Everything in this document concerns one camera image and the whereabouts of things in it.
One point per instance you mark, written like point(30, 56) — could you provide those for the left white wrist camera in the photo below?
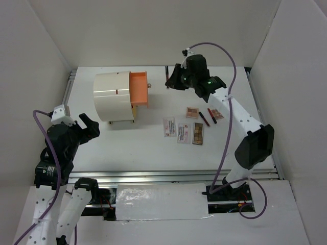
point(61, 115)

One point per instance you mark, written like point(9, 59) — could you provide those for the left aluminium side rail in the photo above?
point(69, 86)

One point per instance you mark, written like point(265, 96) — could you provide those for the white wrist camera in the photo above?
point(187, 52)
point(61, 115)

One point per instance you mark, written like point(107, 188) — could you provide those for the round pan eyeshadow palette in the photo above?
point(217, 115)

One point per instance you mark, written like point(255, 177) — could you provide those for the clear sticker pack right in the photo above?
point(184, 133)

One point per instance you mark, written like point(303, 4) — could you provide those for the black capped lipstick tube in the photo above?
point(204, 119)

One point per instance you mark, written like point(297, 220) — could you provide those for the white taped cover plate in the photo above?
point(161, 202)

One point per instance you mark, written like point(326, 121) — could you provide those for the clear sticker pack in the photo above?
point(169, 126)
point(184, 133)

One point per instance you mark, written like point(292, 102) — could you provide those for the cream round drawer cabinet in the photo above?
point(111, 94)

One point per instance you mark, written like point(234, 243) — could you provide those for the long brown eyeshadow palette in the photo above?
point(198, 134)

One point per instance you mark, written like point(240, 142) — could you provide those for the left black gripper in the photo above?
point(92, 131)

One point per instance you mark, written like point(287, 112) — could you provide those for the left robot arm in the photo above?
point(50, 225)

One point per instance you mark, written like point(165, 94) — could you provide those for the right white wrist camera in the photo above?
point(187, 52)

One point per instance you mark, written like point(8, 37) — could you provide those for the aluminium front rail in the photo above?
point(108, 178)

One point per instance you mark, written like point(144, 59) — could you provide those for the dark red lip gloss tube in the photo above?
point(167, 76)

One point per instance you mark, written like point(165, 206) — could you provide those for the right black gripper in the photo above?
point(173, 83)

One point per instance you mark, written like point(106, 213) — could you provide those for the pink square eyeshadow palette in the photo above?
point(192, 112)

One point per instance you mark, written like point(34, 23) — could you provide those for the clear sticker pack left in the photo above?
point(169, 126)

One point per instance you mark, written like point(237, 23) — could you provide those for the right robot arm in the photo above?
point(256, 139)

